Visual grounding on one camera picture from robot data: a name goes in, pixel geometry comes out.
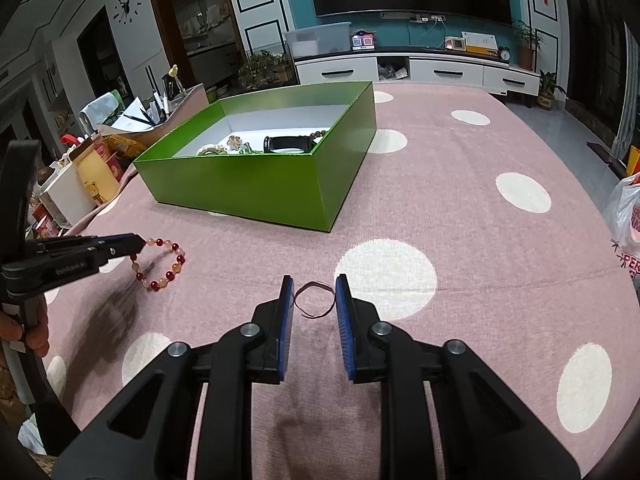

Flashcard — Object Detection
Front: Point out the brown desk organizer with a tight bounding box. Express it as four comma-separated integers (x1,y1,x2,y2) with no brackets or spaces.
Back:
100,82,211,146

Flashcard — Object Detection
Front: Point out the red orange bead bracelet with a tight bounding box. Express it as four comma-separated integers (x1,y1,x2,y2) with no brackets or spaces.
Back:
129,236,188,292

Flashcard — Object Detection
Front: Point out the thin brown string bracelet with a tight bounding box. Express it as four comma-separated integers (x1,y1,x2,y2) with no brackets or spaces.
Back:
292,281,337,319

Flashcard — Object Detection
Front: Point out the green jade bead bracelet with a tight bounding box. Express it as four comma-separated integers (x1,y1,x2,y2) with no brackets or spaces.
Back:
226,135,264,156

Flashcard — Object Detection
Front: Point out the dark brown band bracelet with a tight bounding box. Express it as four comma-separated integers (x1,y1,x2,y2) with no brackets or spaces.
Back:
263,135,319,156

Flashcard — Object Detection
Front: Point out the white drawer box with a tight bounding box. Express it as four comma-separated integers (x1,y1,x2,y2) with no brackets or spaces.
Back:
40,162,96,228

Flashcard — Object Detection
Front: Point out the yellow bear bottle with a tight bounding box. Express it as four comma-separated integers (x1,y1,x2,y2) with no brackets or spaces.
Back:
60,135,121,206

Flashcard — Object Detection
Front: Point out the small potted plant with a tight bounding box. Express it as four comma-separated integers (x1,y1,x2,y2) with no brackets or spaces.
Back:
537,71,568,110

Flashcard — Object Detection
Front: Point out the black wall clock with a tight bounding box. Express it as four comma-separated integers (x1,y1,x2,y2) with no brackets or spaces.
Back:
115,0,146,23

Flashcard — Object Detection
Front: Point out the clear plastic storage box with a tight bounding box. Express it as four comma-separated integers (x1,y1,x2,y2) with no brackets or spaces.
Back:
285,22,353,57

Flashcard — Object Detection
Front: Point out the potted plant in brown pot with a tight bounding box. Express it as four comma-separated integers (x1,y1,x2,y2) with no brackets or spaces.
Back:
512,20,542,71

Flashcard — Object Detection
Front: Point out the white television cabinet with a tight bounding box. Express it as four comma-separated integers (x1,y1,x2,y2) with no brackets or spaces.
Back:
294,47,541,98

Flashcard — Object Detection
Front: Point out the green cardboard box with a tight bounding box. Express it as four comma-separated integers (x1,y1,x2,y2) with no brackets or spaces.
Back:
132,81,377,233

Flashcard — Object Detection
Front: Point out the white power strip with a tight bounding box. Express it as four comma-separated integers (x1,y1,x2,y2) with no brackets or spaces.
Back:
380,12,446,24

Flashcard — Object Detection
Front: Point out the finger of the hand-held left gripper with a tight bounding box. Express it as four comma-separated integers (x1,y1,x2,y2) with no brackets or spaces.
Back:
29,232,147,272

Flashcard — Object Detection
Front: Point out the white plastic bag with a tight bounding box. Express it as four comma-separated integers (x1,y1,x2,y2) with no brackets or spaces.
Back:
602,172,640,281

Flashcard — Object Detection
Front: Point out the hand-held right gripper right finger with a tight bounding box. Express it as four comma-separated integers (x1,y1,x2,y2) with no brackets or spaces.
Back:
336,274,581,480

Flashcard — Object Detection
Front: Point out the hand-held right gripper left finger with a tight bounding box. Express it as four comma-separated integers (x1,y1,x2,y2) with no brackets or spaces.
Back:
52,275,296,480

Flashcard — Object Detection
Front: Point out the pink polka-dot tablecloth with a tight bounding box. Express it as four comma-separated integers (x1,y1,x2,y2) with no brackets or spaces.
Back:
40,82,640,480

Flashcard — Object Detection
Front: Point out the yellow white box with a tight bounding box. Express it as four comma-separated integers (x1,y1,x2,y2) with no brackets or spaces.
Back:
462,31,498,56

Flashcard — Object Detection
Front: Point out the person's left hand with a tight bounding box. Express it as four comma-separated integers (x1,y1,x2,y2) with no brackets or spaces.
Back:
0,310,51,357

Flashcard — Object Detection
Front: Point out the white notebook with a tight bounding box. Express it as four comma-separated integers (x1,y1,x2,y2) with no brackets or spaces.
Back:
107,97,151,133

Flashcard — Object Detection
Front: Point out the bushy green houseplant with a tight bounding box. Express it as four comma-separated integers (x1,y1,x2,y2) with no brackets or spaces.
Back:
239,50,291,88

